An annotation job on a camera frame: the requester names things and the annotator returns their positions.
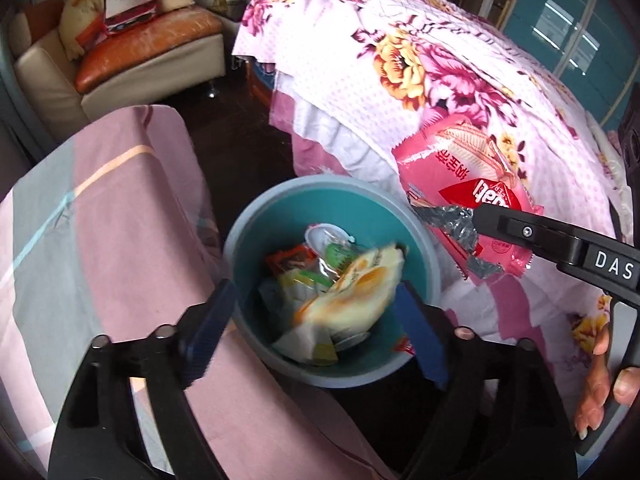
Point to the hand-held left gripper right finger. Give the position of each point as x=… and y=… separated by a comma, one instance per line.
x=420, y=330

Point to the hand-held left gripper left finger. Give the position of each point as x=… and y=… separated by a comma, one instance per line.
x=210, y=330

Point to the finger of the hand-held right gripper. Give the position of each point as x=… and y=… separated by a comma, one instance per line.
x=525, y=232

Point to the yellow orange snack packet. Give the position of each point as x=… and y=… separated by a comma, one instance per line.
x=350, y=290

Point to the pink wafer wrapper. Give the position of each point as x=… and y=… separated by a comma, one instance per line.
x=450, y=175

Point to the blue teal trash bin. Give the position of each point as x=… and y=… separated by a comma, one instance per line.
x=250, y=240

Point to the red wrapper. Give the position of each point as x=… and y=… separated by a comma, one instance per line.
x=287, y=260

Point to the person's right hand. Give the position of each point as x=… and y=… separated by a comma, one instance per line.
x=595, y=395

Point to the clear plastic cup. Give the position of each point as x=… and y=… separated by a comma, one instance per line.
x=325, y=235

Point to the plaid grey pink tablecloth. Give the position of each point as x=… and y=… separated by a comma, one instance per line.
x=125, y=210

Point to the pink floral blanket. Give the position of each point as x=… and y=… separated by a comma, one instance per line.
x=400, y=60

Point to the teal glass door cabinet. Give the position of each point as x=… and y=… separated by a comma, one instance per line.
x=550, y=20

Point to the orange seat cushion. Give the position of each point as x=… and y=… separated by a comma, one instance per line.
x=150, y=45

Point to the cream leather sofa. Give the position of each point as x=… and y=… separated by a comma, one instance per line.
x=45, y=85

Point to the yellow printed pillow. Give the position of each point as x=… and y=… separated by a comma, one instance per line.
x=80, y=20

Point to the brown sofa headrest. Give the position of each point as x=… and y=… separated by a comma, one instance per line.
x=42, y=20

